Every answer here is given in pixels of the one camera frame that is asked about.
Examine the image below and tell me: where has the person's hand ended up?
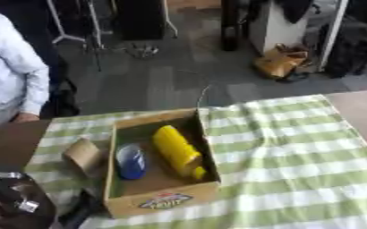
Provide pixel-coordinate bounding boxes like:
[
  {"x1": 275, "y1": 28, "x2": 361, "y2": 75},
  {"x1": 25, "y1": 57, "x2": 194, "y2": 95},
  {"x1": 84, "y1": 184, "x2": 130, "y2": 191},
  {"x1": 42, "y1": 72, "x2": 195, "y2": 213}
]
[{"x1": 9, "y1": 112, "x2": 41, "y2": 124}]

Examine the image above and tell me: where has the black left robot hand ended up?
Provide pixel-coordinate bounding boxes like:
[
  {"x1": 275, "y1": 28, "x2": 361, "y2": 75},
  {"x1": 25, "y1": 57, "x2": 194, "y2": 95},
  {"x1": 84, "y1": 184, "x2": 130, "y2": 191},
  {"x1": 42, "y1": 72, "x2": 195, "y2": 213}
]
[{"x1": 56, "y1": 189, "x2": 110, "y2": 229}]

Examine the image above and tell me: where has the tan cardboard box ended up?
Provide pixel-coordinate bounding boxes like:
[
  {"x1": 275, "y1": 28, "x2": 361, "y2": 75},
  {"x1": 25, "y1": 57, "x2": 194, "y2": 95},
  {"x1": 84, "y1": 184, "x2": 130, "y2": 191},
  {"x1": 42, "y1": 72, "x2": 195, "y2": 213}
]
[{"x1": 59, "y1": 107, "x2": 223, "y2": 219}]

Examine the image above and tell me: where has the person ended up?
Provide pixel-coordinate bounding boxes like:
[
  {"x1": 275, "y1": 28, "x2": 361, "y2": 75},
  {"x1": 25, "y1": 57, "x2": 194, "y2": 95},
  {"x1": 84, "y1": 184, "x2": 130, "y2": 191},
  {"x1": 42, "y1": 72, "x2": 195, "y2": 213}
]
[{"x1": 0, "y1": 10, "x2": 52, "y2": 130}]

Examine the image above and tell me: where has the white tripod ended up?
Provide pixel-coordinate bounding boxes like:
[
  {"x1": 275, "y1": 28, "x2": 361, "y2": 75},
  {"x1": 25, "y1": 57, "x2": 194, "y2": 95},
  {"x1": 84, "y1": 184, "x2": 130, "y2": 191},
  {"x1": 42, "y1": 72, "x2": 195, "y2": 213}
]
[{"x1": 44, "y1": 0, "x2": 108, "y2": 51}]

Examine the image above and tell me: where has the yellow plastic bottle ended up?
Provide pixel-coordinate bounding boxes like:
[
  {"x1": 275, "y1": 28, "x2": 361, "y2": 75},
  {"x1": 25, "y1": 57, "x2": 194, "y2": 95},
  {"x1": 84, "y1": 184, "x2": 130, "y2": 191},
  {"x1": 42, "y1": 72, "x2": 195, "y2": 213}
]
[{"x1": 150, "y1": 124, "x2": 209, "y2": 181}]

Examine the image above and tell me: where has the black cabinet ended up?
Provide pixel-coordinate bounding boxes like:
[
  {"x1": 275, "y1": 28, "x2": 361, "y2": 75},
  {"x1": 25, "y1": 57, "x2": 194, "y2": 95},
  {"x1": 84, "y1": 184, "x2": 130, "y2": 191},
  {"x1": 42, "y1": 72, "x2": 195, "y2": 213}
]
[{"x1": 111, "y1": 0, "x2": 168, "y2": 41}]

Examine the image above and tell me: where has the white panel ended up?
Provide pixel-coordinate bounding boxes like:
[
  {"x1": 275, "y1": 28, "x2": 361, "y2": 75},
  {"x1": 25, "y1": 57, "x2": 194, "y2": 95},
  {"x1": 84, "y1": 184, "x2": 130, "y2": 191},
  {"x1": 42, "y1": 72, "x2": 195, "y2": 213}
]
[{"x1": 247, "y1": 0, "x2": 312, "y2": 55}]

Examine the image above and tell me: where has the black bag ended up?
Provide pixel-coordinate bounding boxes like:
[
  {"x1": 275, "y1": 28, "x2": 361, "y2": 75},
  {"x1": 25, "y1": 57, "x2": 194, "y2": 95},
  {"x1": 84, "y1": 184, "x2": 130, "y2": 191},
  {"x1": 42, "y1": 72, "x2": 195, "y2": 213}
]
[{"x1": 322, "y1": 16, "x2": 367, "y2": 79}]

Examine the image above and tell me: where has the thin cable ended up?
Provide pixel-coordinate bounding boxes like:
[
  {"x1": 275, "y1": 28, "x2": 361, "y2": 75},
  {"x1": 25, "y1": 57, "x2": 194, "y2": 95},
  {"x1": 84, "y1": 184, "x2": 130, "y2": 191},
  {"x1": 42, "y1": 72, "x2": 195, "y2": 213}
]
[{"x1": 177, "y1": 69, "x2": 214, "y2": 109}]

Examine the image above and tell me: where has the black post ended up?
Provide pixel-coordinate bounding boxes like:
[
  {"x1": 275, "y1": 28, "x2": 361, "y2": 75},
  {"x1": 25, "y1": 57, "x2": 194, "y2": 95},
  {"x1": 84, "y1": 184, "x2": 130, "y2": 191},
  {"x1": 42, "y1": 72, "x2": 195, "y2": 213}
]
[{"x1": 219, "y1": 0, "x2": 243, "y2": 52}]

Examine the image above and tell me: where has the white post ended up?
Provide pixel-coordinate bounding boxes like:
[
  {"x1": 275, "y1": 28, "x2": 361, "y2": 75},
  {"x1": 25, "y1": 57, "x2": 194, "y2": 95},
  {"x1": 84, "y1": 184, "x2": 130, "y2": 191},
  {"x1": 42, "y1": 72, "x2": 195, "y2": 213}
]
[{"x1": 316, "y1": 0, "x2": 352, "y2": 72}]

